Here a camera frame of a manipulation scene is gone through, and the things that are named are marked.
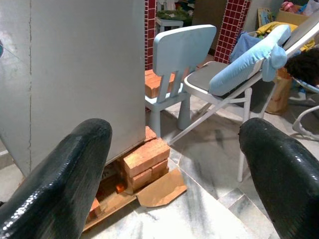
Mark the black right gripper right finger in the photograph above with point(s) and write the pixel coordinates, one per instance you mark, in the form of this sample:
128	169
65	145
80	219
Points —
281	174

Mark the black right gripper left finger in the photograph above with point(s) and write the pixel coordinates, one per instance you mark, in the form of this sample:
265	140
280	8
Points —
57	179

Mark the grey fridge door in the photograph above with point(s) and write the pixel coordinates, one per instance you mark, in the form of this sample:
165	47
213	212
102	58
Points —
15	87

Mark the grey fridge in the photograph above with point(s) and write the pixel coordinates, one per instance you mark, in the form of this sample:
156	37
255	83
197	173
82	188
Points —
87	62

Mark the orange clay brick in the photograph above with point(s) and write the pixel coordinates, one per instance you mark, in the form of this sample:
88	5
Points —
95	208
160	169
147	154
154	83
139	178
150	133

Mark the brown paper bag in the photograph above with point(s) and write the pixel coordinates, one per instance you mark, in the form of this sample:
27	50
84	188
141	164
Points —
280	94

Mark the brown cardboard sheet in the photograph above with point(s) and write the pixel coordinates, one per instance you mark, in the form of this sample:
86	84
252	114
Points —
159	191

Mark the person with dark hair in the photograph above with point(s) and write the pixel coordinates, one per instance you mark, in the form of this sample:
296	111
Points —
304	64

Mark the light blue pillow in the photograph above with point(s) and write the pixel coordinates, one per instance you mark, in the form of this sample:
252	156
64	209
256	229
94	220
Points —
244	67

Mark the white folding chair grey seat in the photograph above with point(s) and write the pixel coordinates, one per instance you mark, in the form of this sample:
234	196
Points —
199	79

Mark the blue cloth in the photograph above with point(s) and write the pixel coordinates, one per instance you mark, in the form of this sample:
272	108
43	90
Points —
245	44

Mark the yellow cloth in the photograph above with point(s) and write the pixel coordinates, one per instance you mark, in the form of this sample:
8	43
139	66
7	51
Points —
271	26

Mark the red tiled pillar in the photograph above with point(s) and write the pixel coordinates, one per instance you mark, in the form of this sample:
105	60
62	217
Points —
230	27
150	32

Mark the brown cardboard box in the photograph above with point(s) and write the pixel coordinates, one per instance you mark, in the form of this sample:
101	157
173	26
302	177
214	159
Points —
291	17

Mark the light blue child chair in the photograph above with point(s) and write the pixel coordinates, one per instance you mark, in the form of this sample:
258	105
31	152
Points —
184	47

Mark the light blue small table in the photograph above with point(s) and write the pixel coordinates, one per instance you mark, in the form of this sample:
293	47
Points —
169	23

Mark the white frame baby bouncer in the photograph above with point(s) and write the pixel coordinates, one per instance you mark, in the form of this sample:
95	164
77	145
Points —
311	87

